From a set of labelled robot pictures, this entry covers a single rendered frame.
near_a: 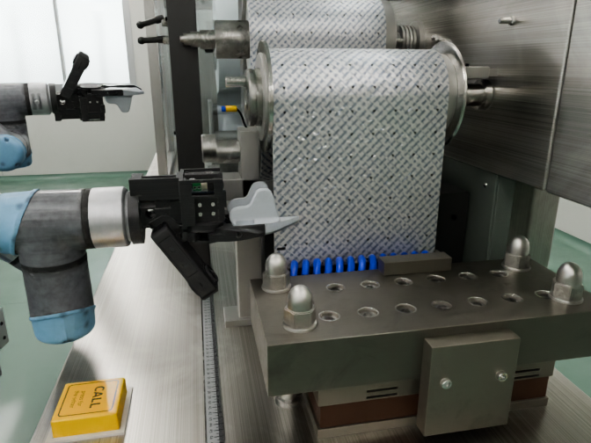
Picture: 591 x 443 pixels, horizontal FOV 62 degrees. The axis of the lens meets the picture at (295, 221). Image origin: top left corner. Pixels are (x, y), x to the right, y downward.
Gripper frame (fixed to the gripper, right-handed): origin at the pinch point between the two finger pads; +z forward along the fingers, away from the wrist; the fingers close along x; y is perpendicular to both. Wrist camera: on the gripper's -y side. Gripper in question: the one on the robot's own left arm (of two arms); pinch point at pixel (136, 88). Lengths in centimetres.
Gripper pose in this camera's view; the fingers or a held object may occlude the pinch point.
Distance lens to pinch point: 134.2
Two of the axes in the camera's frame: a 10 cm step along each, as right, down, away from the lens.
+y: -0.6, 9.1, 4.2
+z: 9.1, -1.3, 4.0
